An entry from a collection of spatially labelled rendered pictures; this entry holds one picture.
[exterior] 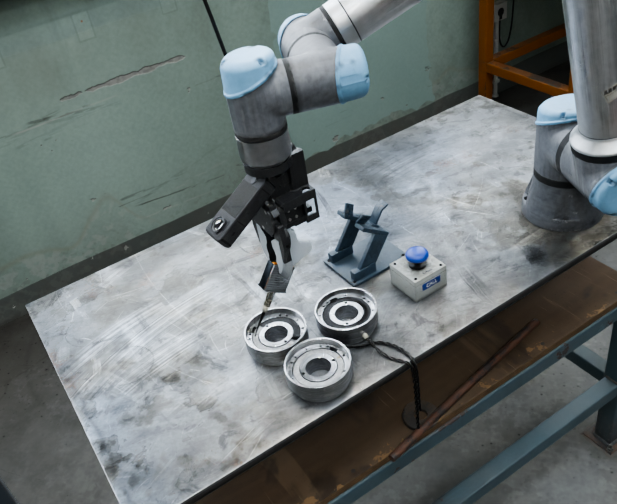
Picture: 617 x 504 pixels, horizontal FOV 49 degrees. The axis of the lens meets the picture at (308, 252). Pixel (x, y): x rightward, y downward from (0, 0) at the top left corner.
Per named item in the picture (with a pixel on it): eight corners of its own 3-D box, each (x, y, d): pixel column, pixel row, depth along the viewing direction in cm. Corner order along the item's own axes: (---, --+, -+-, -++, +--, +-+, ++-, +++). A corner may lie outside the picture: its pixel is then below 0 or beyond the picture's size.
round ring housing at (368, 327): (306, 322, 118) (303, 304, 115) (357, 296, 121) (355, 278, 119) (338, 357, 110) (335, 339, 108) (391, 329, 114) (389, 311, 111)
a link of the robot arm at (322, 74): (347, 24, 97) (272, 41, 96) (369, 51, 88) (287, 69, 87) (353, 76, 102) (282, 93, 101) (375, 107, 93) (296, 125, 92)
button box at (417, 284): (416, 303, 118) (415, 281, 115) (391, 283, 123) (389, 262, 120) (452, 282, 121) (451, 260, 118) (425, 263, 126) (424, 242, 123)
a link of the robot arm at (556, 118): (579, 143, 132) (586, 78, 124) (619, 177, 121) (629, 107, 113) (521, 157, 131) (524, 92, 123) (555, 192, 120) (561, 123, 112)
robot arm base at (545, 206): (558, 179, 141) (562, 136, 135) (621, 208, 130) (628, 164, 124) (505, 208, 135) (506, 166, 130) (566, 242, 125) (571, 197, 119)
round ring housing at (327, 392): (330, 416, 101) (326, 397, 99) (274, 390, 107) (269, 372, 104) (366, 368, 107) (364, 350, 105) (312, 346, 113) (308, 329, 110)
